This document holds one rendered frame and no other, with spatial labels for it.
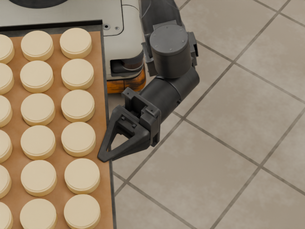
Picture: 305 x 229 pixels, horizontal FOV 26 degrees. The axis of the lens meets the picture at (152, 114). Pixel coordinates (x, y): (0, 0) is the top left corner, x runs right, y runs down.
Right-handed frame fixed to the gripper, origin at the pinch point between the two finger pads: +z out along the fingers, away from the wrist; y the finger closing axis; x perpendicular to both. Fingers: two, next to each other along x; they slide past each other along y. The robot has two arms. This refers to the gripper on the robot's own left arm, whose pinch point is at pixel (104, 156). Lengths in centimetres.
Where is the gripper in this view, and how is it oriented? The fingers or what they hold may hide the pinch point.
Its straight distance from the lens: 97.7
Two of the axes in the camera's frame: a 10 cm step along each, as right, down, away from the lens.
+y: -0.1, 4.9, 8.7
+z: -6.3, 6.7, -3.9
